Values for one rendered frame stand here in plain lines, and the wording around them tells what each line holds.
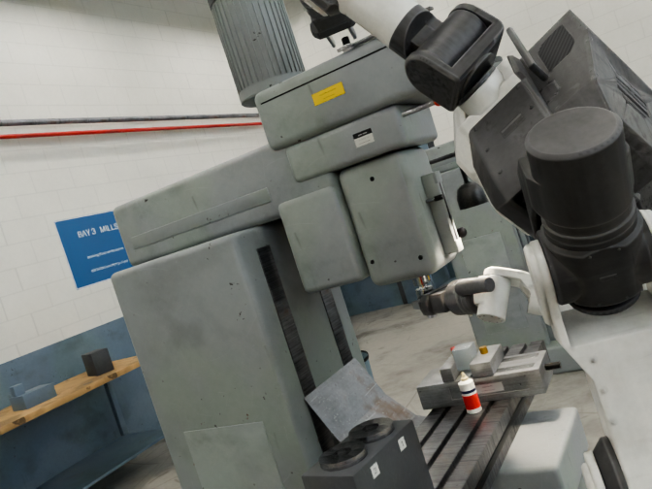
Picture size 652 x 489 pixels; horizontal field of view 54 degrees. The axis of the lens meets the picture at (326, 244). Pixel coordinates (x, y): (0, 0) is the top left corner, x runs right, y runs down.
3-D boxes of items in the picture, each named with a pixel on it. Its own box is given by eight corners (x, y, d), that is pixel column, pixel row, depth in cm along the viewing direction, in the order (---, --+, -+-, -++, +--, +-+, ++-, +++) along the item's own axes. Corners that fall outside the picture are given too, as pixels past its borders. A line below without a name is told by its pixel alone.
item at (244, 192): (374, 187, 181) (353, 120, 180) (339, 198, 162) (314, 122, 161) (176, 254, 222) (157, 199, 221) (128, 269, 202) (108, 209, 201)
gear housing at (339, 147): (440, 138, 170) (430, 102, 170) (407, 144, 149) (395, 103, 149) (336, 176, 187) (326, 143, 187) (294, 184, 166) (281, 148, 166)
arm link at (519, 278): (484, 273, 154) (541, 281, 151) (478, 308, 152) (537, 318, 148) (484, 264, 149) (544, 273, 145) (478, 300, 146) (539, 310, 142)
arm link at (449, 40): (434, -16, 111) (497, 29, 108) (424, 17, 119) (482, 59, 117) (392, 27, 108) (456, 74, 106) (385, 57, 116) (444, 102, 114)
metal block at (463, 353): (479, 360, 182) (473, 341, 182) (474, 368, 177) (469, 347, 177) (463, 363, 185) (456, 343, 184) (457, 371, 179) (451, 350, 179)
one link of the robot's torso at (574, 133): (645, 134, 71) (595, 73, 85) (529, 171, 74) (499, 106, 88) (666, 308, 86) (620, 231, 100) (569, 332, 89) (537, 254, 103)
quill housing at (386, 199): (462, 256, 172) (427, 143, 170) (438, 274, 154) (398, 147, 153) (400, 272, 181) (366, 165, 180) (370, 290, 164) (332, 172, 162)
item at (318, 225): (399, 260, 183) (372, 174, 182) (364, 280, 162) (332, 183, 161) (343, 275, 193) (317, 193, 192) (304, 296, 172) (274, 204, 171)
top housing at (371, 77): (464, 89, 166) (445, 29, 165) (431, 87, 143) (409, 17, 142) (315, 147, 190) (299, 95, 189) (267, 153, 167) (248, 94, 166)
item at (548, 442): (590, 445, 172) (577, 405, 172) (572, 518, 142) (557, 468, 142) (423, 459, 198) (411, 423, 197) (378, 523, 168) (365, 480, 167)
